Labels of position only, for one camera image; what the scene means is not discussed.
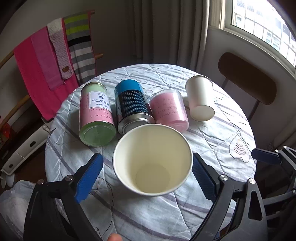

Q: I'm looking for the green pink cookie can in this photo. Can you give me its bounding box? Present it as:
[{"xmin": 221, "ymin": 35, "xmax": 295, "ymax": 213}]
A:
[{"xmin": 79, "ymin": 82, "xmax": 116, "ymax": 147}]

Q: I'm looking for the red box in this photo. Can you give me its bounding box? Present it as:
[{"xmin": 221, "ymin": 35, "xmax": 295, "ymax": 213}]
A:
[{"xmin": 0, "ymin": 123, "xmax": 11, "ymax": 148}]

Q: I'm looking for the pink white knitted scarf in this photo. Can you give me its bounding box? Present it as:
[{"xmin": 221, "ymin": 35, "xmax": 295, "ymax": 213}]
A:
[{"xmin": 47, "ymin": 18, "xmax": 73, "ymax": 80}]

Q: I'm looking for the blue black ribbed can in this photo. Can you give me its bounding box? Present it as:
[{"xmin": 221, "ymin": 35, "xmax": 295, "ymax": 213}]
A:
[{"xmin": 114, "ymin": 79, "xmax": 155, "ymax": 135}]

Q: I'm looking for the light pink towel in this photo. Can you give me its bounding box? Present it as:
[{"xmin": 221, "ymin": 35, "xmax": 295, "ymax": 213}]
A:
[{"xmin": 30, "ymin": 27, "xmax": 64, "ymax": 91}]

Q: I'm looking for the beige curtain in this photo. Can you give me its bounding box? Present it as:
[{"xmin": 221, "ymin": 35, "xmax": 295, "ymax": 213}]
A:
[{"xmin": 126, "ymin": 1, "xmax": 226, "ymax": 72}]

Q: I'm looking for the wooden towel rack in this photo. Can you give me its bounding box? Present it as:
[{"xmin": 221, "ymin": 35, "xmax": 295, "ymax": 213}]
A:
[{"xmin": 1, "ymin": 1, "xmax": 102, "ymax": 118}]

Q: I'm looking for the white paper cup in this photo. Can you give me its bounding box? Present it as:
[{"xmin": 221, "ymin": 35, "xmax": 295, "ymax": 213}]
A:
[
  {"xmin": 185, "ymin": 75, "xmax": 215, "ymax": 121},
  {"xmin": 113, "ymin": 124, "xmax": 193, "ymax": 196}
]

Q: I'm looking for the white striped quilted tablecloth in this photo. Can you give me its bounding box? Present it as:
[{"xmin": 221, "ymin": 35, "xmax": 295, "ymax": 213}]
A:
[{"xmin": 44, "ymin": 63, "xmax": 258, "ymax": 241}]

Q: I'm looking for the window frame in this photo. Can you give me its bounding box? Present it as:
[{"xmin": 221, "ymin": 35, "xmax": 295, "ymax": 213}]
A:
[{"xmin": 224, "ymin": 1, "xmax": 295, "ymax": 76}]

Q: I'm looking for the white plastic bag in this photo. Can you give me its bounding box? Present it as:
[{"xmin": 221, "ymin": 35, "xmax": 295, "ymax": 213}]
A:
[{"xmin": 1, "ymin": 180, "xmax": 35, "ymax": 240}]

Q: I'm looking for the pink clear plastic container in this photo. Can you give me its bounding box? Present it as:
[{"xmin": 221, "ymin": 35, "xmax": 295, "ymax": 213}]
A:
[{"xmin": 149, "ymin": 89, "xmax": 189, "ymax": 133}]

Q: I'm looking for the hot pink towel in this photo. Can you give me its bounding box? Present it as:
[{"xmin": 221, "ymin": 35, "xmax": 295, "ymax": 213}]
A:
[{"xmin": 14, "ymin": 20, "xmax": 78, "ymax": 121}]

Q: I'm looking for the brown wooden chair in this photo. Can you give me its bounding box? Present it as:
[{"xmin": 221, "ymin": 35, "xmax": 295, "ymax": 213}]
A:
[{"xmin": 217, "ymin": 52, "xmax": 278, "ymax": 121}]

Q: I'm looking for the striped green grey scarf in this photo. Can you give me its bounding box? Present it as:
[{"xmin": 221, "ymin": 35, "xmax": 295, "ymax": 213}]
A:
[{"xmin": 64, "ymin": 11, "xmax": 96, "ymax": 85}]

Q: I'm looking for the person's left hand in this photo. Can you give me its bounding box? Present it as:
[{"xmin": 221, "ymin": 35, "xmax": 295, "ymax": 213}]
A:
[{"xmin": 107, "ymin": 233, "xmax": 122, "ymax": 241}]

